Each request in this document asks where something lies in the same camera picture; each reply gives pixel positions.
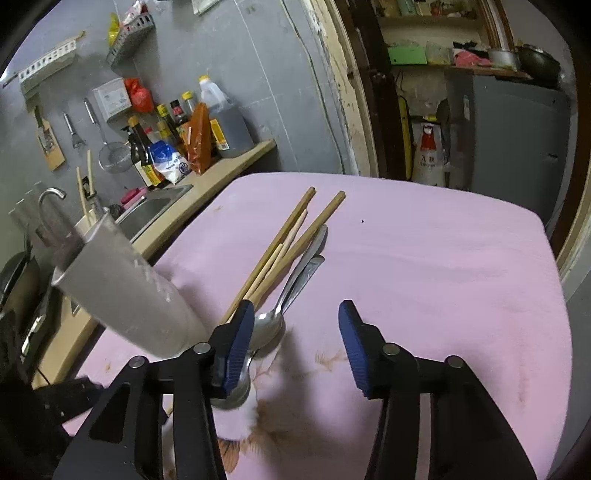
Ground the wall basket rack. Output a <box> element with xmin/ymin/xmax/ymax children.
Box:
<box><xmin>106</xmin><ymin>13</ymin><xmax>154</xmax><ymax>67</ymax></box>

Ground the orange sauce pouch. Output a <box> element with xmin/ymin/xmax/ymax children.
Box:
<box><xmin>186</xmin><ymin>102</ymin><xmax>212</xmax><ymax>174</ymax></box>

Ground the red plastic bag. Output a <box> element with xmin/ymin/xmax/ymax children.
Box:
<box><xmin>123</xmin><ymin>78</ymin><xmax>154</xmax><ymax>113</ymax></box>

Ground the white plastic utensil holder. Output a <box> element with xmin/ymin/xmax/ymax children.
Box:
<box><xmin>52</xmin><ymin>214</ymin><xmax>207</xmax><ymax>358</ymax></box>

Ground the grey cabinet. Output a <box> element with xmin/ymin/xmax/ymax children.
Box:
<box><xmin>446</xmin><ymin>71</ymin><xmax>570</xmax><ymax>223</ymax></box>

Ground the large oil jug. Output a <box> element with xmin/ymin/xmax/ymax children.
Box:
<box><xmin>198</xmin><ymin>75</ymin><xmax>254</xmax><ymax>158</ymax></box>

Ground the dark soy sauce bottle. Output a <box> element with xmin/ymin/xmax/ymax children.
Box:
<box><xmin>128</xmin><ymin>115</ymin><xmax>164</xmax><ymax>188</ymax></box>

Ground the black cooking pot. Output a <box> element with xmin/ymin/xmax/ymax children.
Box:
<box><xmin>515</xmin><ymin>44</ymin><xmax>561</xmax><ymax>88</ymax></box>

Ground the steel kitchen sink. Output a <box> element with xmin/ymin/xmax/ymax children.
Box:
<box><xmin>115</xmin><ymin>185</ymin><xmax>192</xmax><ymax>242</ymax></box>

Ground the green box on shelf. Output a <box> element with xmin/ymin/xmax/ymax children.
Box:
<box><xmin>388</xmin><ymin>45</ymin><xmax>428</xmax><ymax>65</ymax></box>

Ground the wooden chopstick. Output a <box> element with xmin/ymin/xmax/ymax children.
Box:
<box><xmin>245</xmin><ymin>209</ymin><xmax>308</xmax><ymax>300</ymax></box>
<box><xmin>249</xmin><ymin>191</ymin><xmax>346</xmax><ymax>309</ymax></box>
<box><xmin>219</xmin><ymin>187</ymin><xmax>317</xmax><ymax>324</ymax></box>

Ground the white blue salt bag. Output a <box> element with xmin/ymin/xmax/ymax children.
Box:
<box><xmin>149</xmin><ymin>140</ymin><xmax>190</xmax><ymax>185</ymax></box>

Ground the steel sink faucet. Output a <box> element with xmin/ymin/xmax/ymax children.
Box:
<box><xmin>37</xmin><ymin>187</ymin><xmax>68</xmax><ymax>241</ymax></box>

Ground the metal spoon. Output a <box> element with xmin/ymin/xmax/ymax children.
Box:
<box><xmin>249</xmin><ymin>224</ymin><xmax>329</xmax><ymax>352</ymax></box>
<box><xmin>211</xmin><ymin>254</ymin><xmax>325</xmax><ymax>410</ymax></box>

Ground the wire mesh strainer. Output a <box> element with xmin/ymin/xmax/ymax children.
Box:
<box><xmin>83</xmin><ymin>98</ymin><xmax>132</xmax><ymax>174</ymax></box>

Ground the red white gas bottle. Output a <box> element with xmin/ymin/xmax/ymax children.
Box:
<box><xmin>412</xmin><ymin>123</ymin><xmax>445</xmax><ymax>187</ymax></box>

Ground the wooden cutting board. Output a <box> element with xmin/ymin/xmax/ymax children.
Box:
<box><xmin>33</xmin><ymin>105</ymin><xmax>65</xmax><ymax>171</ymax></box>

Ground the pink floral tablecloth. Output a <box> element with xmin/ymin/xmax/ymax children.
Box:
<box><xmin>62</xmin><ymin>171</ymin><xmax>574</xmax><ymax>480</ymax></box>

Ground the white wall box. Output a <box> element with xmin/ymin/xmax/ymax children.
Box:
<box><xmin>92</xmin><ymin>77</ymin><xmax>131</xmax><ymax>122</ymax></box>

